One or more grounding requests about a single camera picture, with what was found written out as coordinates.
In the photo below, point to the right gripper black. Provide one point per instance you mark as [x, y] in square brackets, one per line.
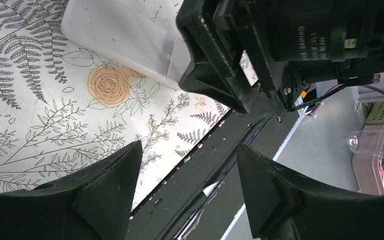
[296, 43]

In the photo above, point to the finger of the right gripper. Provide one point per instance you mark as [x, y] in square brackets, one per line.
[214, 69]

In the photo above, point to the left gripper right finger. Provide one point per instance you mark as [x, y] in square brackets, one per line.
[283, 204]

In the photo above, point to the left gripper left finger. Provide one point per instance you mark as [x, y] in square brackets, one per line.
[93, 203]

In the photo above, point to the clear plastic storage box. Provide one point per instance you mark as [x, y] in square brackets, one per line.
[369, 174]

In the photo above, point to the floral patterned table mat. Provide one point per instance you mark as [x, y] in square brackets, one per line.
[63, 107]

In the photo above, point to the clear plastic cup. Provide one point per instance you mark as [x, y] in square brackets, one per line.
[367, 142]

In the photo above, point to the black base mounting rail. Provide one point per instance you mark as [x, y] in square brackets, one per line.
[201, 196]

